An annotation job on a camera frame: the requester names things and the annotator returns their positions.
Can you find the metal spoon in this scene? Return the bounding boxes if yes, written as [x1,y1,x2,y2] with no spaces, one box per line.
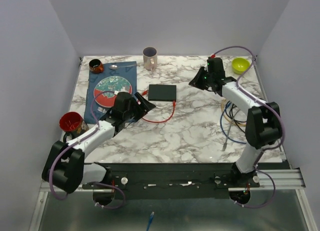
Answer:
[108,64,136,70]

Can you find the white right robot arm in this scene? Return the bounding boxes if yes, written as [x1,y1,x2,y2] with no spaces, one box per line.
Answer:
[189,57,285,187]

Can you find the blue ethernet cable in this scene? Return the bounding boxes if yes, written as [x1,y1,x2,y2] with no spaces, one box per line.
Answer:
[219,102,248,145]

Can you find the red ethernet cable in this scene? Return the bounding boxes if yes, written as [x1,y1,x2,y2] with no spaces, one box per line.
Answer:
[139,89,177,124]

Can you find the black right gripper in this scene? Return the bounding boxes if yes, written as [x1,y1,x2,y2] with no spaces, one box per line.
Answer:
[188,66,214,91]

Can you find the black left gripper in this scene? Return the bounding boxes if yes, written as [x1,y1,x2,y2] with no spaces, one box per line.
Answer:
[123,92,156,122]

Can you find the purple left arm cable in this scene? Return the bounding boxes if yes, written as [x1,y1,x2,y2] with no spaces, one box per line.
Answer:
[48,90,126,210]

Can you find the small brown orange cup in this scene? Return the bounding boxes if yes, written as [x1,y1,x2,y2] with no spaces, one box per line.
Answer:
[89,58,104,74]

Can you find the red and teal plate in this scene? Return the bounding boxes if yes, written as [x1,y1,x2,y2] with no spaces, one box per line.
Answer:
[93,76,133,108]

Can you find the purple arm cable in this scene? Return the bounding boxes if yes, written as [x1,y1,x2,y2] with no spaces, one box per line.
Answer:
[48,90,126,210]
[209,45,286,209]

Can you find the black mounting base bar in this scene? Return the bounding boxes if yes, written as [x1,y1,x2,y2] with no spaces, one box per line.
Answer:
[82,163,261,201]

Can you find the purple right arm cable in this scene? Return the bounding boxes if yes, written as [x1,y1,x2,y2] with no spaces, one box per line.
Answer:
[209,45,286,209]

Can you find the red black patterned mug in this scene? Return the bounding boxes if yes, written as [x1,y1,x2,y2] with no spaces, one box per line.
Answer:
[59,111,89,143]

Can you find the blue cable on floor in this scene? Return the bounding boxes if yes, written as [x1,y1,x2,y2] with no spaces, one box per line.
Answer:
[145,211,155,231]

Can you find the black ethernet cable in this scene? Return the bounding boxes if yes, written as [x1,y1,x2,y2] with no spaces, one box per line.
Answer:
[226,102,247,124]

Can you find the yellow ethernet cable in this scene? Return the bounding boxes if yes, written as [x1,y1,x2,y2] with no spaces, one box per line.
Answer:
[221,99,247,128]

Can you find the pink ceramic mug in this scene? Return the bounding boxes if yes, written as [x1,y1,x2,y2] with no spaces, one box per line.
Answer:
[142,46,158,71]

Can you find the black network switch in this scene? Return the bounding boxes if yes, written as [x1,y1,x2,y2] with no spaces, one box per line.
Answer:
[148,84,177,102]

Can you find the lime green bowl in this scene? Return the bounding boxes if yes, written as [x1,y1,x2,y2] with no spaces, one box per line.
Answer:
[231,57,251,75]

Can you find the blue placemat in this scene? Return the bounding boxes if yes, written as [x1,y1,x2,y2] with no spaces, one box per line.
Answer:
[84,61,137,124]

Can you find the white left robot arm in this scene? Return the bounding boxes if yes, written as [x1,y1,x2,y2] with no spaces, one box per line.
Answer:
[41,92,156,194]

